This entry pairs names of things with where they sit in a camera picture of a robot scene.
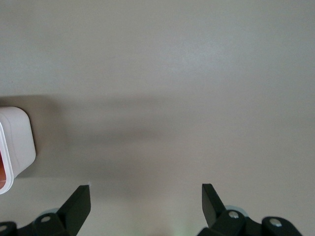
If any pink plastic storage box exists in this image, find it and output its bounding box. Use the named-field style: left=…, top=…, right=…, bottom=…
left=0, top=106, right=37, bottom=195

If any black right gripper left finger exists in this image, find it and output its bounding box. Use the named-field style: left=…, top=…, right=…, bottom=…
left=0, top=184, right=92, bottom=236

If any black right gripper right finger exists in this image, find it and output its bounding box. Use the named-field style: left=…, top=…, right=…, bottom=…
left=196, top=183, right=302, bottom=236

